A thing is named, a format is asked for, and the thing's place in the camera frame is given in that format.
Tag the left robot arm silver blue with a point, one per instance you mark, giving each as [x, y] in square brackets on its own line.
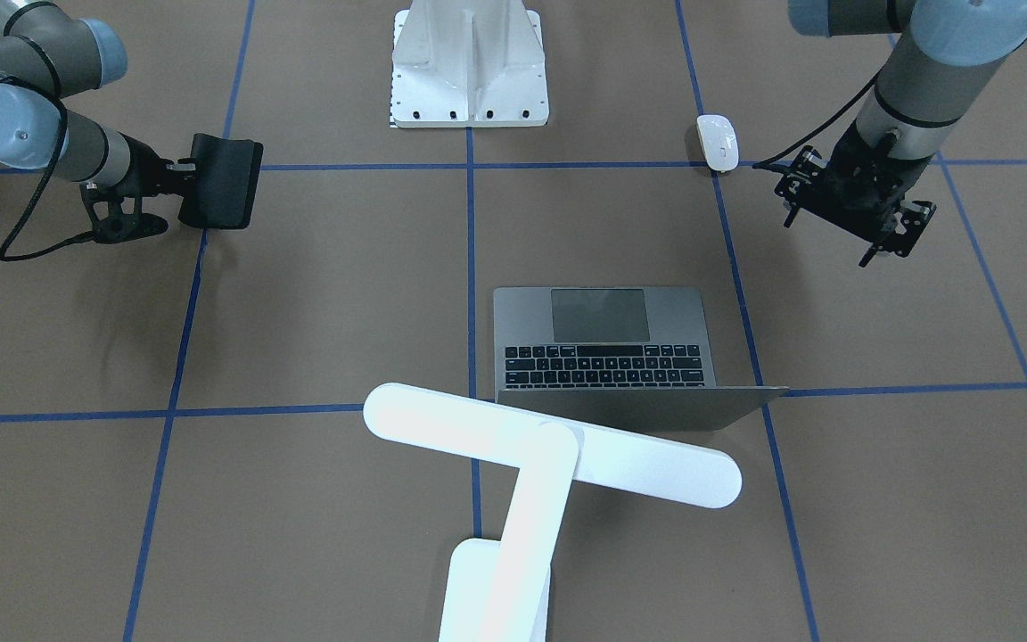
[946, 53]

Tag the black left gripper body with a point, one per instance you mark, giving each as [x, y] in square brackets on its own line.
[854, 148]

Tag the grey laptop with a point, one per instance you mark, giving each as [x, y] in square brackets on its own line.
[634, 358]

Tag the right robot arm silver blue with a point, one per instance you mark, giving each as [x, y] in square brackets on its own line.
[47, 56]

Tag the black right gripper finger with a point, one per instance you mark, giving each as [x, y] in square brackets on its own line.
[182, 166]

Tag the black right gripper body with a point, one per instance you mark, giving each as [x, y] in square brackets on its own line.
[149, 170]

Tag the white computer mouse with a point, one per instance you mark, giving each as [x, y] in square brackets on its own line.
[719, 142]

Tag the black mouse pad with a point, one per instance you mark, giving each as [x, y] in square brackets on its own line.
[221, 194]

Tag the white desk lamp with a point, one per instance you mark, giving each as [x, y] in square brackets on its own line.
[498, 589]

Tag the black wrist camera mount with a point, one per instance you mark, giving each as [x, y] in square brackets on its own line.
[111, 224]

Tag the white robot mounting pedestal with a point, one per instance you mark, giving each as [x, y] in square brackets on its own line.
[468, 64]

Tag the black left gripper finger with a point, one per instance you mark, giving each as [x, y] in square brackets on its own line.
[792, 211]
[873, 251]

